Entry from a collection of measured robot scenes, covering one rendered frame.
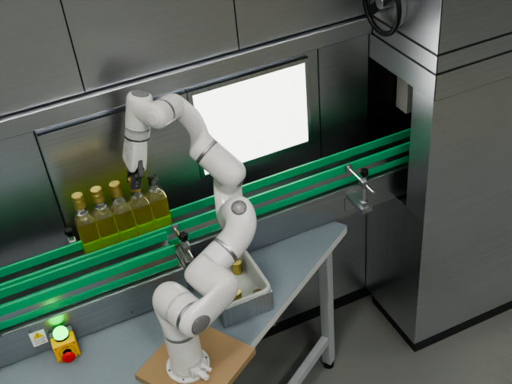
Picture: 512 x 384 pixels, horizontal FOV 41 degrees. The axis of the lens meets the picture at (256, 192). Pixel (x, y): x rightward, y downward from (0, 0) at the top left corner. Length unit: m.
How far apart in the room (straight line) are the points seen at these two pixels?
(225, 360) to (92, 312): 0.44
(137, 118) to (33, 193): 0.46
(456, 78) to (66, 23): 1.17
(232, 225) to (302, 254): 0.57
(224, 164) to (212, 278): 0.32
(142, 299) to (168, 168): 0.44
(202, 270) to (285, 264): 0.58
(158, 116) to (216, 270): 0.45
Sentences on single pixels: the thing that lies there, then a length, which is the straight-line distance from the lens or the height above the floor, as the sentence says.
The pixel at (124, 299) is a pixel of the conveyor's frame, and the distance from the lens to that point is 2.20.
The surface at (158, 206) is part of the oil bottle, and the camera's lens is 2.18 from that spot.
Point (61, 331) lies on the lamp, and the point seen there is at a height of 0.85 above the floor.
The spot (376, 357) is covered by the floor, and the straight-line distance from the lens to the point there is 3.04.
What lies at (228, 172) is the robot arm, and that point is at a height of 1.26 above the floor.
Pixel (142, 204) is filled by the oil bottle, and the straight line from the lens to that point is 2.15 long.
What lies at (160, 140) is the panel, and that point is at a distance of 2.23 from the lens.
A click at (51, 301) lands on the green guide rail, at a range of 2.16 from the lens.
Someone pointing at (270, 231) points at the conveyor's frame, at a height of 0.81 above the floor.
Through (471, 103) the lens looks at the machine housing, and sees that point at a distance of 2.34.
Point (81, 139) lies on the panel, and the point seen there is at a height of 1.27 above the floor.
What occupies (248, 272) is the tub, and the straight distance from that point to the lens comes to 2.29.
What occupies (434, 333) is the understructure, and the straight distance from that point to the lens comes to 3.00.
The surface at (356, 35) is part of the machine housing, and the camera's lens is 2.41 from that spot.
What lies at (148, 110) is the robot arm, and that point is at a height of 1.41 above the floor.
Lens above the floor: 2.36
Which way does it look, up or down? 37 degrees down
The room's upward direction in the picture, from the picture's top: 6 degrees counter-clockwise
